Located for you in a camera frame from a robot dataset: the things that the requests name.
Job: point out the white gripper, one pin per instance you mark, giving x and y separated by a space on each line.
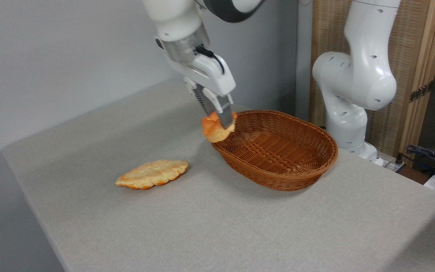
210 73

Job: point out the round orange bread roll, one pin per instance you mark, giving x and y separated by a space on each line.
213 130

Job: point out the black plug at robot base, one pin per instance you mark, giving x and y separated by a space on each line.
399 162

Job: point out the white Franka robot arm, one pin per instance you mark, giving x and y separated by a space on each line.
361 79

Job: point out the brown wicker oval basket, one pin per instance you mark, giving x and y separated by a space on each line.
278 151

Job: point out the leaf-shaped braided bread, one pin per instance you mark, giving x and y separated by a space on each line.
151 173

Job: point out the metal screen hinge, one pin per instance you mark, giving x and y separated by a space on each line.
421 91

